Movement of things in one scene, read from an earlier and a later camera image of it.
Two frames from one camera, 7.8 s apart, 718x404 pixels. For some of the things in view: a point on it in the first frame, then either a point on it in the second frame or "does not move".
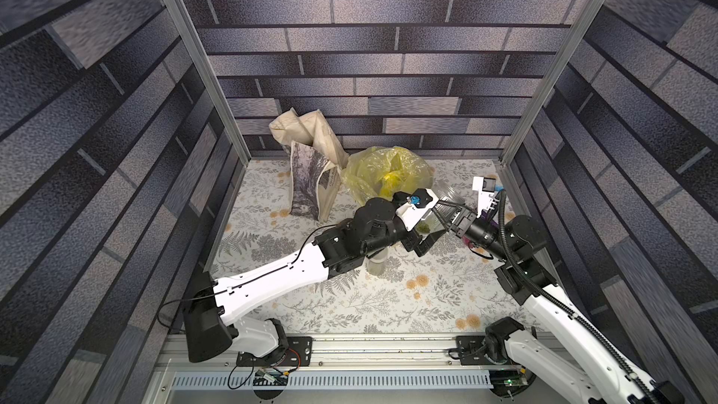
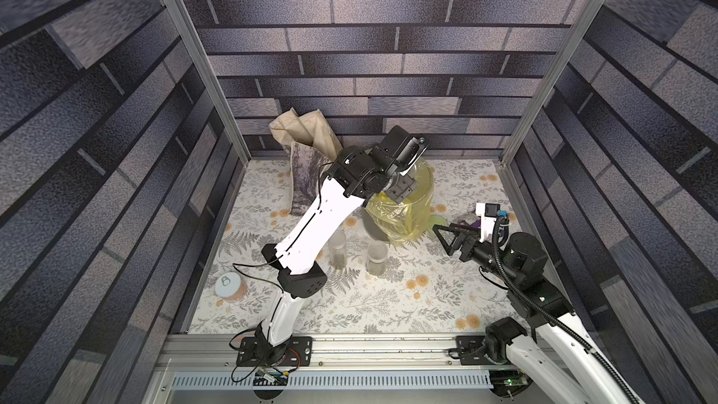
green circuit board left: [269, 378] does not move
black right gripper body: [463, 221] -> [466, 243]
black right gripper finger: [450, 206] -> [464, 226]
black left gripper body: [409, 239] -> [400, 186]
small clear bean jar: [376, 265] does not move
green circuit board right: [516, 382] does not move
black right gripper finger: [451, 217] -> [448, 247]
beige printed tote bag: [315, 160] does not move
